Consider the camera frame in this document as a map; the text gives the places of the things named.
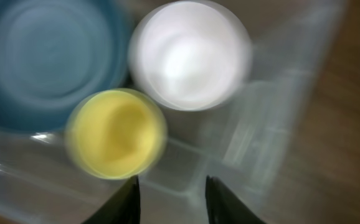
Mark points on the yellow cup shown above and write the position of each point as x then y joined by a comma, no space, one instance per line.
115,134

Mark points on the clear plastic storage bin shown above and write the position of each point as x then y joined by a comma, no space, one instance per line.
241,142

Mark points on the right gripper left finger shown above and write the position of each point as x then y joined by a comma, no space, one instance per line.
123,207

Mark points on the white pink small bowl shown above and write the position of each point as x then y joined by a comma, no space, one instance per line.
190,55

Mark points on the dark blue bowl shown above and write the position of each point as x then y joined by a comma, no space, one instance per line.
53,55

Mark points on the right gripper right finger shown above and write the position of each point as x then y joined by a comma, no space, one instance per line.
224,207

